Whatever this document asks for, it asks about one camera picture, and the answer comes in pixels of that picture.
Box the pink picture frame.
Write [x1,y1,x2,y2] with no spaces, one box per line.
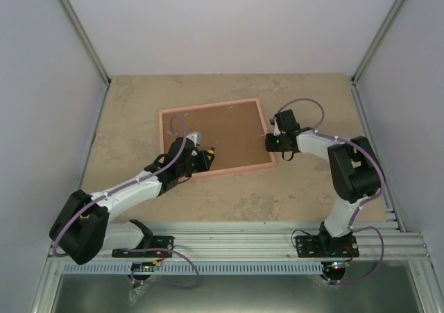
[158,98,278,179]

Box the yellow handled screwdriver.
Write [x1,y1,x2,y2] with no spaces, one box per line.
[207,146,215,160]

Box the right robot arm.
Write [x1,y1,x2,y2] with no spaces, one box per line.
[265,110,385,257]

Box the brown frame backing board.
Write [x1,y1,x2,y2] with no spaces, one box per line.
[162,102,273,174]

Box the left aluminium corner post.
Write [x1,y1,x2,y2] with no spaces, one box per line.
[58,0,111,87]

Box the left circuit board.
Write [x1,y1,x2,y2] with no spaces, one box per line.
[130,260,162,273]

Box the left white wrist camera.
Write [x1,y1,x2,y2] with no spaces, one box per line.
[187,131,202,146]

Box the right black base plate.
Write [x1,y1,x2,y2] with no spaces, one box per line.
[293,235,360,259]

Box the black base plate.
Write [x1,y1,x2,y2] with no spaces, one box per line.
[293,235,360,259]
[112,235,175,258]

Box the grey slotted cable duct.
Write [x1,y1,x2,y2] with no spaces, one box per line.
[61,261,323,276]

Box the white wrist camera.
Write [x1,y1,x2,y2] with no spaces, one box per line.
[269,117,280,136]
[187,131,202,146]

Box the aluminium corner post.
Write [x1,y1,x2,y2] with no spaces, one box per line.
[58,0,111,87]
[350,0,407,87]

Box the circuit board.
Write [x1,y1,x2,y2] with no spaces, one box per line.
[328,260,350,270]
[130,260,162,273]

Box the aluminium rail beam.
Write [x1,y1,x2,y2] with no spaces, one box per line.
[48,222,431,262]

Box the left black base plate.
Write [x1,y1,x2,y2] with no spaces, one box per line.
[112,235,175,258]

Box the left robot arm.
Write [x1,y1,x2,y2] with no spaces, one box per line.
[49,133,215,265]

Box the right aluminium corner post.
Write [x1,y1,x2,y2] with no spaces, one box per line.
[350,0,407,87]

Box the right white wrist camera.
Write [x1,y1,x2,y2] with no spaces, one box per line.
[269,117,280,136]

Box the right circuit board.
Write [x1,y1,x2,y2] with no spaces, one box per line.
[328,260,350,270]

